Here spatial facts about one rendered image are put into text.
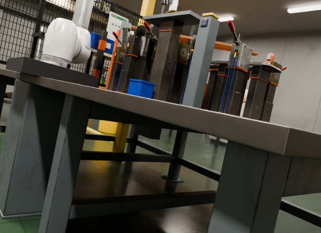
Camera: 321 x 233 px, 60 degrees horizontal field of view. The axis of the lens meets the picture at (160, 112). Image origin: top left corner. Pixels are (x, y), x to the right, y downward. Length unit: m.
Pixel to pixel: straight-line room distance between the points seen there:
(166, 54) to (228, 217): 1.13
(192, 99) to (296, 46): 7.12
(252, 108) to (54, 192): 1.01
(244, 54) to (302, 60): 6.72
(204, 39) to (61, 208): 0.95
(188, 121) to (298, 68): 7.65
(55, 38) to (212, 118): 1.22
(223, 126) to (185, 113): 0.09
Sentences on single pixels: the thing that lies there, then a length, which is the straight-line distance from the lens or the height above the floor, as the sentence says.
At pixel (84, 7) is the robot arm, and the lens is 1.83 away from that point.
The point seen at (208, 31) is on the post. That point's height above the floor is 1.07.
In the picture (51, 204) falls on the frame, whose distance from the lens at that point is 1.15.
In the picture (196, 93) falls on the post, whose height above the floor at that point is 0.78.
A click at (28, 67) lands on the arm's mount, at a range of 1.35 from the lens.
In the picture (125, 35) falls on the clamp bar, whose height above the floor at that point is 1.15.
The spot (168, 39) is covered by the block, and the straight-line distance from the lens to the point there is 1.52.
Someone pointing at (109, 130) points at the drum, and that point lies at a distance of 4.84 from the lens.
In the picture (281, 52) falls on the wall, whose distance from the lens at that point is 8.45.
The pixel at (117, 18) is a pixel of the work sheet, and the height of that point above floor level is 1.42.
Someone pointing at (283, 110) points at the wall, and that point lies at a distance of 8.01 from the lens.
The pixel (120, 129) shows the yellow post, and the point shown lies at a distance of 3.05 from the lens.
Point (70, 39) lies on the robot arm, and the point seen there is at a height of 0.92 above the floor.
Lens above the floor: 0.69
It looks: 2 degrees down
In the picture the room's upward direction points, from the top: 12 degrees clockwise
